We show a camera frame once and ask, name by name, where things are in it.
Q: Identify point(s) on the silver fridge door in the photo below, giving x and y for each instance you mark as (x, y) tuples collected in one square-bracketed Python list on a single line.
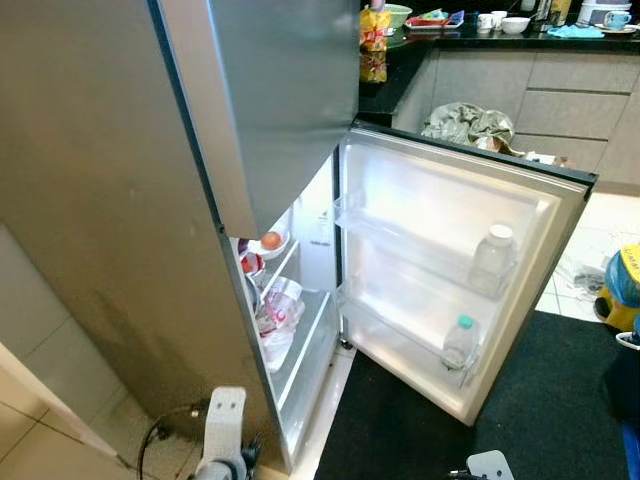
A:
[(440, 200)]

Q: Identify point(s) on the clear plastic bag red label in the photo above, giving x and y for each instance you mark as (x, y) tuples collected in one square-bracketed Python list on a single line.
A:
[(278, 320)]

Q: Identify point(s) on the steel pot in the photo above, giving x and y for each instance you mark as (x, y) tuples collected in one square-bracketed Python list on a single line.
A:
[(250, 290)]

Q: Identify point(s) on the blue plastic box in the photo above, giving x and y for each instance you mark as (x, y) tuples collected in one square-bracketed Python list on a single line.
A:
[(632, 455)]

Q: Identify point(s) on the red bowl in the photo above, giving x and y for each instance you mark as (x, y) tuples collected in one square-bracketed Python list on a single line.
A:
[(251, 264)]

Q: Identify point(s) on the shallow white bowl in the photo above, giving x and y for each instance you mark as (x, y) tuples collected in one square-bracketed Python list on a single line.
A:
[(283, 252)]

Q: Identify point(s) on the blue bucket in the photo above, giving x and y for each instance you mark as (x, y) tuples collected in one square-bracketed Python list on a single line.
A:
[(625, 380)]

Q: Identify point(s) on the brown egg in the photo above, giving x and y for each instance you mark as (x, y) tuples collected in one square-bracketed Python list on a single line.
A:
[(271, 240)]

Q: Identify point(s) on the clear bottle green cap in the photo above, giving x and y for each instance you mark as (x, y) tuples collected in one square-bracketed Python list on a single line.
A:
[(460, 345)]

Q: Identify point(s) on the black floor mat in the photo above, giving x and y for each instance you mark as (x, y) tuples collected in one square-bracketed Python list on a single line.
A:
[(520, 420)]

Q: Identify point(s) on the silver refrigerator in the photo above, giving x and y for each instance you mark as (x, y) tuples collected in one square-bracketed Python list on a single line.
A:
[(100, 200)]

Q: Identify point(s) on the crumpled clear plastic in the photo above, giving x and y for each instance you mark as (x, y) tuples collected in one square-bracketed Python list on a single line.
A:
[(580, 278)]

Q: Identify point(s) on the clear bottle white cap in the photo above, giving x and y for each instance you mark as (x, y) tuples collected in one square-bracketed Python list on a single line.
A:
[(493, 262)]

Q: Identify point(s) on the silver freezer door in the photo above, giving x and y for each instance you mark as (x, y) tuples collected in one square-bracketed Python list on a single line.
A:
[(270, 100)]

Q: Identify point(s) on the black countertop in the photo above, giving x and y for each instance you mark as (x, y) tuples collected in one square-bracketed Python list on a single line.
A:
[(400, 85)]

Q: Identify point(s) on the large open cardboard box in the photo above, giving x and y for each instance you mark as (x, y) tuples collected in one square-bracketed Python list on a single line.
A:
[(520, 152)]

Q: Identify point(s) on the grey kitchen cabinet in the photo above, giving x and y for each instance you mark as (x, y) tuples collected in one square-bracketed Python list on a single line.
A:
[(570, 110)]

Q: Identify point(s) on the yellow snack bag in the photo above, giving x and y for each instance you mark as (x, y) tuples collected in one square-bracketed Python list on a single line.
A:
[(374, 32)]

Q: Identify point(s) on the green plastic basket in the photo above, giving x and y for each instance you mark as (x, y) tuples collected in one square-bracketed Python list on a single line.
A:
[(399, 16)]

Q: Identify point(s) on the red tray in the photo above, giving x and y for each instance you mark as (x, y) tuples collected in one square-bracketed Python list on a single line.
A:
[(432, 20)]

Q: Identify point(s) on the teal mug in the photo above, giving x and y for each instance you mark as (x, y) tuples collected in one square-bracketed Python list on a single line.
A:
[(617, 18)]

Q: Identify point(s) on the white cup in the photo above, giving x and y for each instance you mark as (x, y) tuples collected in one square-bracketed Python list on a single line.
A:
[(499, 17), (485, 21)]

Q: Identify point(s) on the teal cloth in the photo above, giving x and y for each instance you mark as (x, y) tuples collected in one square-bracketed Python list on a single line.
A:
[(575, 32)]

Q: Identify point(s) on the small white bowl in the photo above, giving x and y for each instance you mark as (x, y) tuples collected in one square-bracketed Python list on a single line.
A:
[(515, 25)]

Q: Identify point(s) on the white stacked container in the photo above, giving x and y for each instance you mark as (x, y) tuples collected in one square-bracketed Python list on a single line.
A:
[(600, 10)]

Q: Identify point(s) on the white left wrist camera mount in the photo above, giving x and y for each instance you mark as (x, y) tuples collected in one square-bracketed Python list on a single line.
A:
[(224, 420)]

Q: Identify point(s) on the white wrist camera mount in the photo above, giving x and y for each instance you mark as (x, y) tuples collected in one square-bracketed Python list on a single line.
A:
[(490, 465), (224, 420)]

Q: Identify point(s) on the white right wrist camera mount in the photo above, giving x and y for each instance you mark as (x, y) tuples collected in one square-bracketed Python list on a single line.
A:
[(490, 465)]

